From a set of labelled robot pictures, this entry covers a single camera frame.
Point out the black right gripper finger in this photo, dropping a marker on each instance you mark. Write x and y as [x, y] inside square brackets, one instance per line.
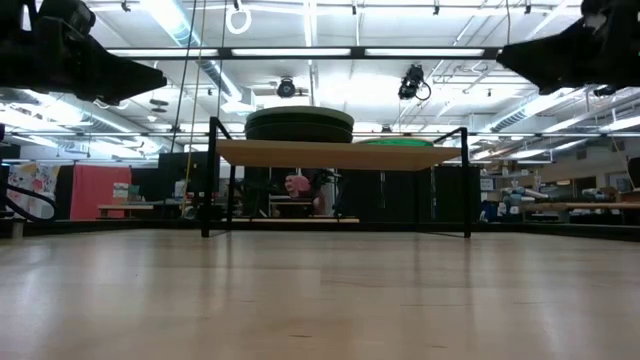
[550, 50]
[560, 80]

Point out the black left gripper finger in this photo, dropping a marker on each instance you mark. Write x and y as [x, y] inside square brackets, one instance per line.
[125, 92]
[130, 70]

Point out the mint green round plate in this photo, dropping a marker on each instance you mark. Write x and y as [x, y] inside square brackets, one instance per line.
[300, 112]

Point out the green transparent plastic plate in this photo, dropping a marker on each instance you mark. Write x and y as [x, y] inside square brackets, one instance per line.
[395, 144]

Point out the wooden shelf with black legs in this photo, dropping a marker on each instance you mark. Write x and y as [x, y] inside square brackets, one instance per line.
[325, 155]

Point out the black room divider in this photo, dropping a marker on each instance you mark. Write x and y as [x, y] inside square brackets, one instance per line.
[170, 175]
[400, 190]

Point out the red fabric panel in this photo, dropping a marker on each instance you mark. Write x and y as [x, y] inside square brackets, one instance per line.
[95, 190]

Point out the low wooden bench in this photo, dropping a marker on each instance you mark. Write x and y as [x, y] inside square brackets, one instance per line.
[125, 207]

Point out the long wooden workbench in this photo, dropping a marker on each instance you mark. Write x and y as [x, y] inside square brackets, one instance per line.
[580, 205]

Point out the colourful patterned cloth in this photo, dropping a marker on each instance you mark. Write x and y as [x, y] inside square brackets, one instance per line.
[30, 187]

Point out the black overhead rig bar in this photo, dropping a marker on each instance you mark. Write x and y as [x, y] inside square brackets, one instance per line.
[357, 52]

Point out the person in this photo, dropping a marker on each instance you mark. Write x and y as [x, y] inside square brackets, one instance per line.
[299, 185]

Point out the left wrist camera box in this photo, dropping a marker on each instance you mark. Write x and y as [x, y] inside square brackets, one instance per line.
[67, 15]

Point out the black aluminium table frame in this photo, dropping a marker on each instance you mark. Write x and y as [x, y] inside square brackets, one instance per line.
[150, 227]

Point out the black round overhead camera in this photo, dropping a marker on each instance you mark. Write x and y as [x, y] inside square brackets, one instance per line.
[286, 88]

